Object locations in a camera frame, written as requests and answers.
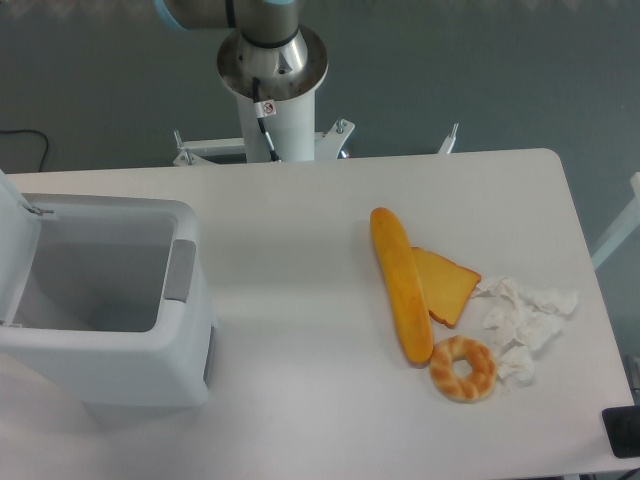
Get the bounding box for white trash can lid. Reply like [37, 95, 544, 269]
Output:
[1, 172, 54, 326]

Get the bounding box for white frame leg right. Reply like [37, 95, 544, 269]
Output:
[591, 172, 639, 270]

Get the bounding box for crumpled white tissue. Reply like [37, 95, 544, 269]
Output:
[472, 276, 580, 392]

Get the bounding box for white table bracket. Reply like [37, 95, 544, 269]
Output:
[438, 122, 459, 155]

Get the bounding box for black device at edge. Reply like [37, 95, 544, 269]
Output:
[601, 405, 639, 459]

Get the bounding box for long yellow baguette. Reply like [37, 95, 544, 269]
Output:
[370, 207, 434, 366]

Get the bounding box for orange toast slice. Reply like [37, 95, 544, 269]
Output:
[412, 247, 482, 328]

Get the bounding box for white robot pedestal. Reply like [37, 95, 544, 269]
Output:
[173, 91, 355, 166]

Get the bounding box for white trash can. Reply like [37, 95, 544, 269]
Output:
[1, 194, 215, 407]

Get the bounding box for braided ring bread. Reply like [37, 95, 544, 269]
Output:
[429, 335, 497, 403]

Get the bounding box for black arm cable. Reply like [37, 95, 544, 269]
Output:
[251, 75, 281, 163]

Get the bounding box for black cable on floor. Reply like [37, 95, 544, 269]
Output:
[0, 129, 51, 169]

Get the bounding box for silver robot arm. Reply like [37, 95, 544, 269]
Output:
[154, 1, 328, 101]

